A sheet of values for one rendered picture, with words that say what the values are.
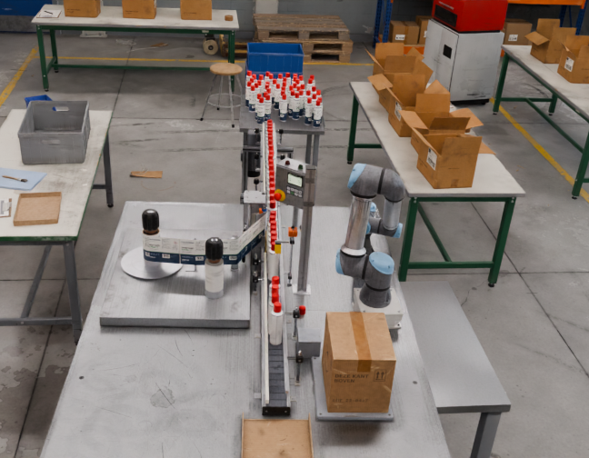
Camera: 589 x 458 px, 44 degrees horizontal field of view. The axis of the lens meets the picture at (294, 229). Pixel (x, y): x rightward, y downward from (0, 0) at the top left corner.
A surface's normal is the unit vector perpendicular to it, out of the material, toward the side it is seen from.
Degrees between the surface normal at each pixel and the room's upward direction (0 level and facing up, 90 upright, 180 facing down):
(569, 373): 0
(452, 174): 90
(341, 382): 90
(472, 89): 90
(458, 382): 0
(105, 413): 0
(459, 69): 90
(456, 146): 99
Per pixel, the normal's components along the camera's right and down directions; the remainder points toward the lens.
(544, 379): 0.06, -0.87
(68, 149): 0.17, 0.50
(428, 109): 0.14, 0.28
